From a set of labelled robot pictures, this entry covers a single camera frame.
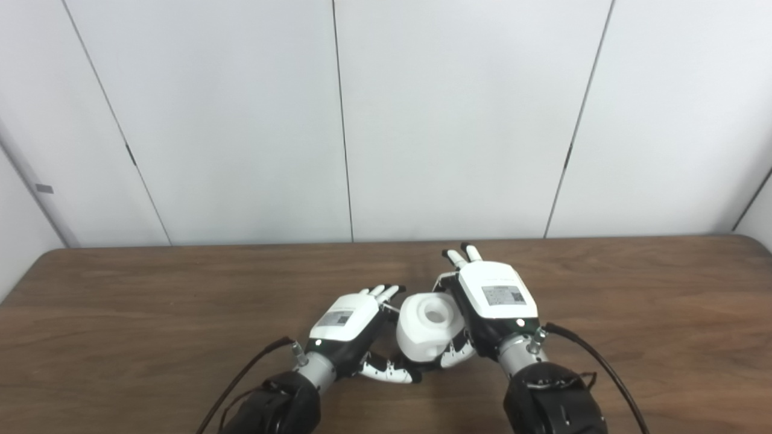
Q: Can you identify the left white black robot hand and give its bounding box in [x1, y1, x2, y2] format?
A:
[306, 285, 423, 385]

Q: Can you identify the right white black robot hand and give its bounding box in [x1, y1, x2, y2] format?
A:
[434, 242, 540, 370]

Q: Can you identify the round white piece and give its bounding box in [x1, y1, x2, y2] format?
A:
[396, 292, 466, 363]

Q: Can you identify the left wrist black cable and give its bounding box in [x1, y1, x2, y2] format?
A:
[196, 336, 302, 434]

